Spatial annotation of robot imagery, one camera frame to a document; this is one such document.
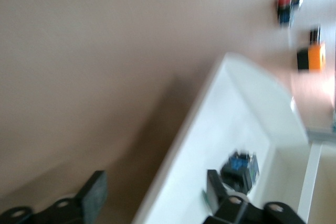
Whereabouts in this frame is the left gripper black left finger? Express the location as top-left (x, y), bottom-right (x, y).
top-left (78, 170), bottom-right (109, 222)

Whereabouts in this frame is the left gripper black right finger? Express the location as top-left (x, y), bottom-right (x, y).
top-left (202, 169), bottom-right (229, 212)

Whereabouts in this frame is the blue black push button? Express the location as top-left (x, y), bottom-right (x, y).
top-left (219, 150), bottom-right (260, 195)

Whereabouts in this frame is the white plastic tray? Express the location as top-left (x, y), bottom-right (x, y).
top-left (131, 52), bottom-right (309, 224)

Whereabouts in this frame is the red push button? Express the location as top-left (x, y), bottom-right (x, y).
top-left (276, 0), bottom-right (295, 28)

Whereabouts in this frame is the small black contact block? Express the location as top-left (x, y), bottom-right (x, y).
top-left (309, 25), bottom-right (322, 47)

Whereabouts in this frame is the orange button enclosure box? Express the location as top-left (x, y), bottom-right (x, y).
top-left (296, 41), bottom-right (327, 72)

